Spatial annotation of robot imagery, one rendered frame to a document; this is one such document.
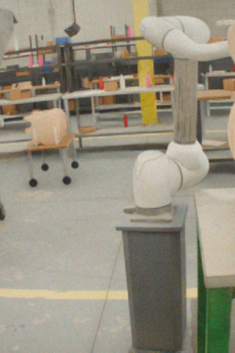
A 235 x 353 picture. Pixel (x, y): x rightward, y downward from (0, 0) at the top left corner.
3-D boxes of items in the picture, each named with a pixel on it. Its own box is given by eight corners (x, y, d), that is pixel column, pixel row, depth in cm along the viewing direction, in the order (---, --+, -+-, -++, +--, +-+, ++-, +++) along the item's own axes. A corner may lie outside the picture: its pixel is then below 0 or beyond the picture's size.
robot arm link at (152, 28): (165, 24, 149) (190, 24, 157) (136, 9, 160) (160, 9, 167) (158, 56, 157) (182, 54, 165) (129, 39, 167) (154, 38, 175)
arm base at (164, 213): (128, 206, 197) (128, 195, 196) (177, 206, 192) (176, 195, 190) (119, 221, 180) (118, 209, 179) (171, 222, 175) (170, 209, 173)
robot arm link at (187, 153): (156, 187, 196) (189, 175, 208) (181, 197, 184) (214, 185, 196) (156, 16, 168) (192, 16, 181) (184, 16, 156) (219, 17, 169)
